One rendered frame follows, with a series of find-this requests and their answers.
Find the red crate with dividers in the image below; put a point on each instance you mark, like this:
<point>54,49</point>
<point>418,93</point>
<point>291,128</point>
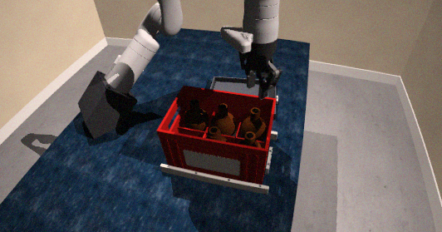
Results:
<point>190,149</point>

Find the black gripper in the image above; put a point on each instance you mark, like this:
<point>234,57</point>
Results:
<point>261,62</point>

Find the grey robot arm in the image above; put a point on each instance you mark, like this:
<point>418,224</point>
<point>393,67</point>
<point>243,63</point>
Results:
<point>260,25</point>

